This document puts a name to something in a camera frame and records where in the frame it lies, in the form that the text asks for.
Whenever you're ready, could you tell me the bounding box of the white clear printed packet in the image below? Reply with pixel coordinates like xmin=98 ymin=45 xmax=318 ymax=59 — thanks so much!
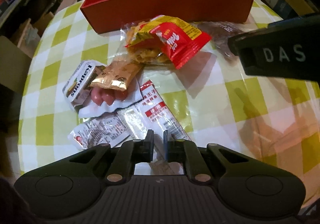
xmin=67 ymin=113 xmax=130 ymax=150

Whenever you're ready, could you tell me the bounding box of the white red label packet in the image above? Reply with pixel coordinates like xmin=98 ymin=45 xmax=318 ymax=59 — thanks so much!
xmin=117 ymin=80 xmax=190 ymax=140

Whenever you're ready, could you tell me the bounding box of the pink sausages white packet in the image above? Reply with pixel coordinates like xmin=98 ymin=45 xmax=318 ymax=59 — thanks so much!
xmin=78 ymin=77 xmax=143 ymax=119

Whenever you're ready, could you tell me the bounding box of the clear fried noodle snack bag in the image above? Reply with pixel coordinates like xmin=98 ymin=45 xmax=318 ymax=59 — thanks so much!
xmin=119 ymin=20 xmax=218 ymax=75

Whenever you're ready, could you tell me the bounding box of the gold foil snack packet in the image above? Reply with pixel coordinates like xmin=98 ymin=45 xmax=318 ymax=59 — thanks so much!
xmin=90 ymin=60 xmax=143 ymax=91

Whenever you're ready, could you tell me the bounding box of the cardboard box under table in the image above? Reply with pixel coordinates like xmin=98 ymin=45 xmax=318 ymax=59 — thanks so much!
xmin=1 ymin=0 xmax=77 ymax=94

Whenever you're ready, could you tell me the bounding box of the red yellow snack packet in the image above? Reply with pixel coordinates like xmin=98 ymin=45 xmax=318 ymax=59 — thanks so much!
xmin=125 ymin=15 xmax=213 ymax=70

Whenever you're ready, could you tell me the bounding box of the white Kaprons wafer packet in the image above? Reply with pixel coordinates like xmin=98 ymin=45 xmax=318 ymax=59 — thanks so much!
xmin=62 ymin=60 xmax=106 ymax=113

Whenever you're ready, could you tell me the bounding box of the clear dark brown snack bag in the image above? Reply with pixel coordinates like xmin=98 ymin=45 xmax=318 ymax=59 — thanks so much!
xmin=197 ymin=22 xmax=245 ymax=61

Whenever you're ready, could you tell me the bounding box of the green white checkered tablecloth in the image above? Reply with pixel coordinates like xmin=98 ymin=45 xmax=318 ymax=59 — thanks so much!
xmin=18 ymin=3 xmax=319 ymax=206

